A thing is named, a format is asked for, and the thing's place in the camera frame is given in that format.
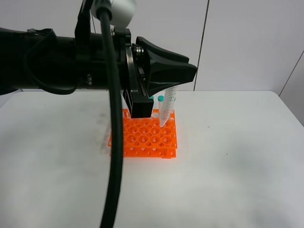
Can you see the orange test tube rack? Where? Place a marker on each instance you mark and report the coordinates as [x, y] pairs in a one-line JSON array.
[[143, 137]]

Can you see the test tube with green cap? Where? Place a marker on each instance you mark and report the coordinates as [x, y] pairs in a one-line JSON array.
[[169, 96]]

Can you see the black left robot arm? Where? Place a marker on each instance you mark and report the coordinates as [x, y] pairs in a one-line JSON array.
[[61, 63]]

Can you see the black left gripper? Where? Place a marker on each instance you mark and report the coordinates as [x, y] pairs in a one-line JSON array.
[[154, 70]]

